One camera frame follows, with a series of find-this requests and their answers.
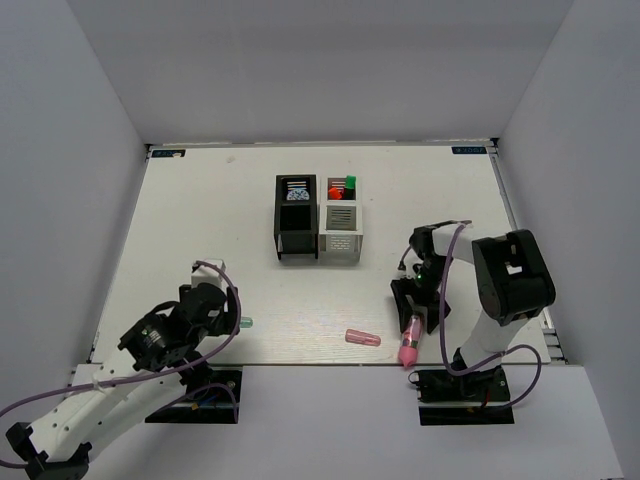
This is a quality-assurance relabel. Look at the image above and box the white slotted organizer box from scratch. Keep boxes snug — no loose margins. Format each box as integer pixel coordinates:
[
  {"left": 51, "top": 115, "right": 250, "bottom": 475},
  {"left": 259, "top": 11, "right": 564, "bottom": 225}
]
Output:
[{"left": 319, "top": 175, "right": 364, "bottom": 264}]

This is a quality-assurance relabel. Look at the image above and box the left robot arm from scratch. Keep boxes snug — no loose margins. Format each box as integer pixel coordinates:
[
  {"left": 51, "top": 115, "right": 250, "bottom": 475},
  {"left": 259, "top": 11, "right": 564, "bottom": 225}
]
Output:
[{"left": 6, "top": 283, "right": 241, "bottom": 479}]

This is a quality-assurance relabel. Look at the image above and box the pink translucent case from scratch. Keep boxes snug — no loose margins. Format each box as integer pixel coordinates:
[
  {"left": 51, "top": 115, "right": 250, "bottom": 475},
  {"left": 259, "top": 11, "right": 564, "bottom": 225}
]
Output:
[{"left": 344, "top": 329, "right": 381, "bottom": 347}]

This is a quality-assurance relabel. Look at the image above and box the orange cap black highlighter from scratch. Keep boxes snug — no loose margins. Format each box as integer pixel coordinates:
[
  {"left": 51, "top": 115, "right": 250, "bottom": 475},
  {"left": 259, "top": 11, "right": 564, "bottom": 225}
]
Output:
[{"left": 328, "top": 187, "right": 343, "bottom": 200}]

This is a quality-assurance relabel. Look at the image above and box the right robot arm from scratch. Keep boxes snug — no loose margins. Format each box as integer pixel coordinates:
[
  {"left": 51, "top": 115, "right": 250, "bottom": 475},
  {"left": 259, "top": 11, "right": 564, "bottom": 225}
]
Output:
[{"left": 390, "top": 220, "right": 556, "bottom": 399}]

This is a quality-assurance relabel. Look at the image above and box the pink glue bottle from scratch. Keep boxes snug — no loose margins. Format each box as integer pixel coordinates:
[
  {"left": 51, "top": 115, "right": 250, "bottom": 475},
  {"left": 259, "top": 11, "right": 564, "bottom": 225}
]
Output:
[{"left": 397, "top": 313, "right": 424, "bottom": 369}]

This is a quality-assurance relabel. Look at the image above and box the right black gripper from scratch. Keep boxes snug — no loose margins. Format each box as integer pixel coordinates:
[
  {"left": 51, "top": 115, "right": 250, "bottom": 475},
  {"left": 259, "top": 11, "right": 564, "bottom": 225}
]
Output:
[{"left": 391, "top": 255, "right": 454, "bottom": 333}]

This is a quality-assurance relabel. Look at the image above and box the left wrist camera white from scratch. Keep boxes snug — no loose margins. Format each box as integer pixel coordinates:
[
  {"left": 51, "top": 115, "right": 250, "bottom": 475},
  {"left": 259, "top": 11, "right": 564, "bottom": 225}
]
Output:
[{"left": 190, "top": 258, "right": 226, "bottom": 289}]

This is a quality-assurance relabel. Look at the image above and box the right blue corner label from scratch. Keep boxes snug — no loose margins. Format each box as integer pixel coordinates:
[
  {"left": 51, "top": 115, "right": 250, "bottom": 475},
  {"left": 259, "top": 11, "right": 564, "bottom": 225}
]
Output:
[{"left": 451, "top": 145, "right": 487, "bottom": 155}]

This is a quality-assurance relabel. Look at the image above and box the left blue corner label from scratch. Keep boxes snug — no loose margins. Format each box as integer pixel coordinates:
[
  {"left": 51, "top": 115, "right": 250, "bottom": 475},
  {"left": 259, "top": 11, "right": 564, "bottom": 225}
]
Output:
[{"left": 151, "top": 149, "right": 186, "bottom": 158}]

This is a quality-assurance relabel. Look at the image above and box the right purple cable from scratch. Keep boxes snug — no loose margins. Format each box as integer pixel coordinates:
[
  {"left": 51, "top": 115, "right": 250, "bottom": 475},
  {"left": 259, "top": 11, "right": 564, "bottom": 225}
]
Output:
[{"left": 397, "top": 219, "right": 544, "bottom": 416}]

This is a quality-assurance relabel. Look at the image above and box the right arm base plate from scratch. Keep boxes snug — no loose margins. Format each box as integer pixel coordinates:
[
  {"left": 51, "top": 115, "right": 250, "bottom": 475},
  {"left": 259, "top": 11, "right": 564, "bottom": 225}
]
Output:
[{"left": 408, "top": 367, "right": 515, "bottom": 426}]

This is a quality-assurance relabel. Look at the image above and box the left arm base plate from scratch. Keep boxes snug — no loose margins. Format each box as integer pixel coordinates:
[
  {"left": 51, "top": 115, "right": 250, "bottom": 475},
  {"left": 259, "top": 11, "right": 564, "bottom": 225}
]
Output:
[{"left": 144, "top": 368, "right": 243, "bottom": 425}]

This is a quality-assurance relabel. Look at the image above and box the black slotted organizer box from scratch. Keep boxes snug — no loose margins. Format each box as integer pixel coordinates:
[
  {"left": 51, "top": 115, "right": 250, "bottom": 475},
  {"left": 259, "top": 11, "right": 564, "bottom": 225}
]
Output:
[{"left": 273, "top": 174, "right": 319, "bottom": 260}]

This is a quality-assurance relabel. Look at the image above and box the blue corner label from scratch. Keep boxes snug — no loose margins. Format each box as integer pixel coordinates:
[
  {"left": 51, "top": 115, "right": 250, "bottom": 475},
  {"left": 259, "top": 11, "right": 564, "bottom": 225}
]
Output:
[
  {"left": 151, "top": 149, "right": 186, "bottom": 158},
  {"left": 451, "top": 145, "right": 487, "bottom": 155}
]

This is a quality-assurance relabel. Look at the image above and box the green cap black highlighter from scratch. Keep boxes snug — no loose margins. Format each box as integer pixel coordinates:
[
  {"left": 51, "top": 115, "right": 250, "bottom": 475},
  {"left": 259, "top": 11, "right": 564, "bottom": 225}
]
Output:
[{"left": 342, "top": 175, "right": 357, "bottom": 200}]

